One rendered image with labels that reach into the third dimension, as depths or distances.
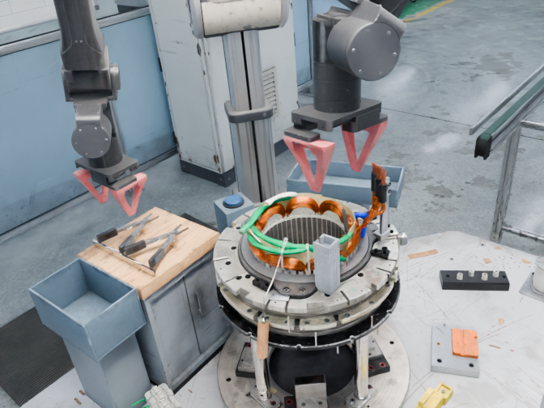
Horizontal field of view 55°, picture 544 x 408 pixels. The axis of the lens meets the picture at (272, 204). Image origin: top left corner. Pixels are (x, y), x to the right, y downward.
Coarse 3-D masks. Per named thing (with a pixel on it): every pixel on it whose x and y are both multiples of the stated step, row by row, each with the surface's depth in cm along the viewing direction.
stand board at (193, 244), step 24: (144, 216) 109; (168, 216) 108; (120, 240) 102; (192, 240) 100; (216, 240) 102; (96, 264) 96; (120, 264) 96; (144, 264) 95; (168, 264) 94; (144, 288) 89
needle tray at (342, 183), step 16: (288, 176) 118; (304, 176) 126; (336, 176) 125; (352, 176) 123; (368, 176) 122; (400, 176) 114; (304, 192) 118; (320, 192) 116; (336, 192) 115; (352, 192) 113; (368, 192) 112; (400, 192) 115; (368, 208) 123
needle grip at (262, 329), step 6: (258, 324) 80; (258, 330) 80; (264, 330) 80; (258, 336) 80; (264, 336) 80; (258, 342) 81; (264, 342) 80; (258, 348) 81; (264, 348) 81; (258, 354) 81; (264, 354) 81
